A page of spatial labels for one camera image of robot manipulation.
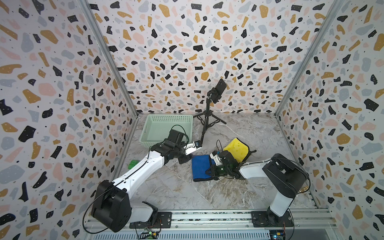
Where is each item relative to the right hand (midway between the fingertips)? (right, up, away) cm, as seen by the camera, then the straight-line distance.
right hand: (206, 173), depth 89 cm
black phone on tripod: (+6, +48, 0) cm, 48 cm away
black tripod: (+2, +33, +17) cm, 38 cm away
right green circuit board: (+33, -24, -17) cm, 45 cm away
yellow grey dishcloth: (+22, +12, +11) cm, 28 cm away
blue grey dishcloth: (-2, +3, +3) cm, 5 cm away
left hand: (-8, +14, -6) cm, 17 cm away
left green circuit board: (-28, -24, -18) cm, 41 cm away
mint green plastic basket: (-37, +27, +24) cm, 51 cm away
